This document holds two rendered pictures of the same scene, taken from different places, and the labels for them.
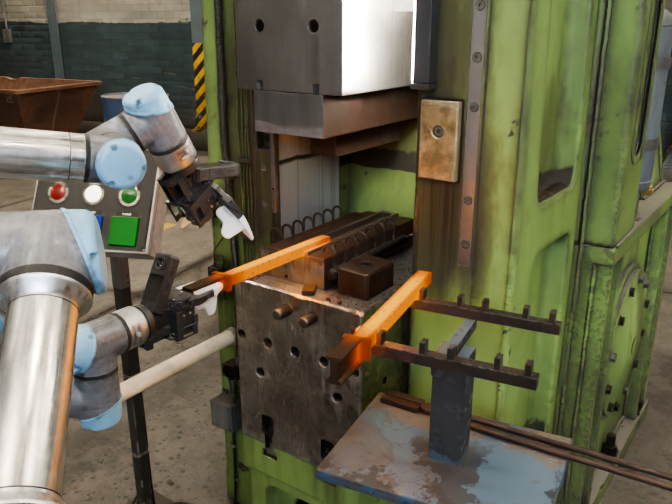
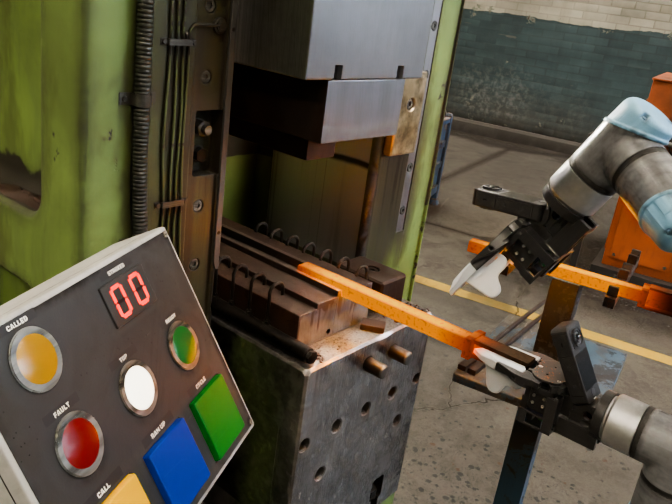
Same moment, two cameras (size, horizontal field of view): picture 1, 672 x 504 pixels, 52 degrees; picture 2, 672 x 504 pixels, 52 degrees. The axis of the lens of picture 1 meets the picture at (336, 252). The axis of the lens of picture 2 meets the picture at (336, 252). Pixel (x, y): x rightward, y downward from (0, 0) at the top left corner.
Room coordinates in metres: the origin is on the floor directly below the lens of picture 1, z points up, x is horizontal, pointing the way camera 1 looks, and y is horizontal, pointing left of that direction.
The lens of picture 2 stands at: (1.54, 1.23, 1.49)
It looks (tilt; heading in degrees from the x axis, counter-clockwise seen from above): 21 degrees down; 272
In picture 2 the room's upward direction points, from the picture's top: 8 degrees clockwise
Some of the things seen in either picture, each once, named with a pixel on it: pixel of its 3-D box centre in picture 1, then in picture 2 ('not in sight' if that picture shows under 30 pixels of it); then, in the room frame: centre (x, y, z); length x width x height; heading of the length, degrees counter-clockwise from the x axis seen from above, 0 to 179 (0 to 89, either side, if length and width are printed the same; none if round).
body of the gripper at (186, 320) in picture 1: (163, 317); (566, 402); (1.21, 0.33, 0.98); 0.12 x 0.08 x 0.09; 145
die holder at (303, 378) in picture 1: (359, 338); (258, 379); (1.71, -0.06, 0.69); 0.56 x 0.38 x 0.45; 145
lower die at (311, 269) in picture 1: (340, 243); (254, 272); (1.73, -0.01, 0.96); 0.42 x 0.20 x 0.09; 145
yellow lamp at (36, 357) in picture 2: not in sight; (36, 359); (1.80, 0.72, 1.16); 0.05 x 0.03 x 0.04; 55
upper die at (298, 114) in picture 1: (341, 104); (272, 85); (1.73, -0.01, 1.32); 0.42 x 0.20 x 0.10; 145
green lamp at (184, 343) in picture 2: (129, 195); (183, 345); (1.72, 0.53, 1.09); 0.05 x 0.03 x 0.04; 55
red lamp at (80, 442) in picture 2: (58, 192); (80, 443); (1.76, 0.73, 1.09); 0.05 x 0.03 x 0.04; 55
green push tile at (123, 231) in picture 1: (124, 231); (215, 416); (1.68, 0.54, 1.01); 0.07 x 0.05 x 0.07; 80
